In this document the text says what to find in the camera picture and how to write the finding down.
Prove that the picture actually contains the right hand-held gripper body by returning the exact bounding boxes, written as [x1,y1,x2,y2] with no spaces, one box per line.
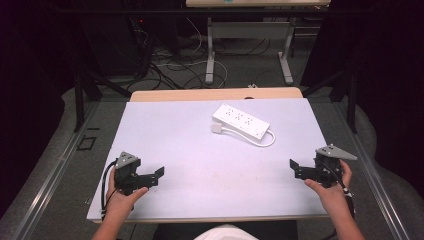
[313,143,358,188]

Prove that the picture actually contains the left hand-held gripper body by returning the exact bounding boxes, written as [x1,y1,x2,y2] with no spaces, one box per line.
[114,151,142,196]

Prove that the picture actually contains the person's left hand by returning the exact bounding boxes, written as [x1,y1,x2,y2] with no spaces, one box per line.
[105,166,150,218]

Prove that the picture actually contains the person's right hand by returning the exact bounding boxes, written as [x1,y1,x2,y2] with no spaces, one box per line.
[303,159,354,218]

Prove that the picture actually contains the white table mat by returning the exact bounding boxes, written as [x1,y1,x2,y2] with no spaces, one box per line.
[86,97,330,222]

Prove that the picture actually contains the person's dark lap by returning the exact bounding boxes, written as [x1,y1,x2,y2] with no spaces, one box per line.
[152,219,298,240]

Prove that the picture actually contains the black metal stand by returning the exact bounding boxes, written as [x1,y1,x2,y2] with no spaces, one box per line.
[73,64,133,133]
[301,64,358,135]

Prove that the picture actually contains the white power strip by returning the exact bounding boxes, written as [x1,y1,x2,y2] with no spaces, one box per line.
[212,103,271,141]

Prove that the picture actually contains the person's white shirt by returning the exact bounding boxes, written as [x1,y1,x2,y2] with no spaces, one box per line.
[193,223,260,240]

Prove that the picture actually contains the dark computer tower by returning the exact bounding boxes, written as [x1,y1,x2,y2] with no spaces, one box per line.
[78,13,153,78]

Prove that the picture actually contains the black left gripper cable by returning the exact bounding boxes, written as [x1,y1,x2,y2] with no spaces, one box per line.
[100,159,119,218]

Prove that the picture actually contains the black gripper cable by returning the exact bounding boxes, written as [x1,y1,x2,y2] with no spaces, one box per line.
[326,163,357,221]
[100,159,119,218]

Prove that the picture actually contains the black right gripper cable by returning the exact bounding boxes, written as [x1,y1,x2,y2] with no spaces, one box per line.
[326,163,357,221]

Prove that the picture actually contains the white power strip cable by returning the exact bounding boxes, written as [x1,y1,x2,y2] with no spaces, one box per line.
[220,125,277,148]

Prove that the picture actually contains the aluminium floor rail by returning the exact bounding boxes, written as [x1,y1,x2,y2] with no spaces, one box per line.
[333,99,405,240]
[12,99,102,240]

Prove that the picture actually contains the black floor cables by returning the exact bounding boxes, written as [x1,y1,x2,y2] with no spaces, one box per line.
[126,36,272,92]

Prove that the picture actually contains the white floor cable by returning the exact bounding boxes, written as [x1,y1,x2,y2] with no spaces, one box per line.
[155,17,230,90]

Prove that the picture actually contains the white metal desk frame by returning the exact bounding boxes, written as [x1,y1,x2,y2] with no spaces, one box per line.
[204,16,297,86]

